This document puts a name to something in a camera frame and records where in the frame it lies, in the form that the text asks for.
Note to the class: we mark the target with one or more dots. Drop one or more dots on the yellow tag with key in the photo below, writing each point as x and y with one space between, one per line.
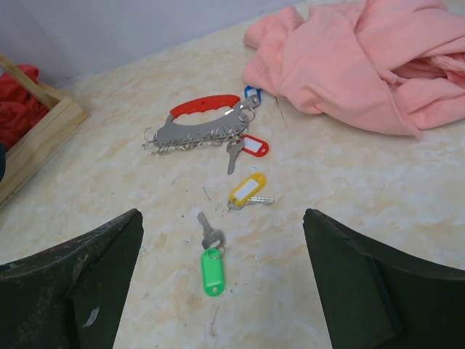
245 193

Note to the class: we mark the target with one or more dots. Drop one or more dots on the pink crumpled cloth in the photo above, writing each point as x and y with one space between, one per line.
392 67

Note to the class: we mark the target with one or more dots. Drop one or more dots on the red tag with key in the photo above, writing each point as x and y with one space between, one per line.
247 143

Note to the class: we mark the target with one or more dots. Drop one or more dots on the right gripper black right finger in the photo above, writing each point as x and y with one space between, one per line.
376 296

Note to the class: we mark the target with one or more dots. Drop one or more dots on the wooden clothes rack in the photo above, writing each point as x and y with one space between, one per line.
62 121

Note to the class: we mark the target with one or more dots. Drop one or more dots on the blue tag with key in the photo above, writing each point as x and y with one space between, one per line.
252 96

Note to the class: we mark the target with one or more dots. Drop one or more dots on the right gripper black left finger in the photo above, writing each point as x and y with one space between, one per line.
71 295

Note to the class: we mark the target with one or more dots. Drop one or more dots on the red cloth in tray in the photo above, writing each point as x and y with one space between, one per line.
20 111

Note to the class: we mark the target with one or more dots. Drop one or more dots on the green tag with key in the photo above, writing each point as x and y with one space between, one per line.
211 258

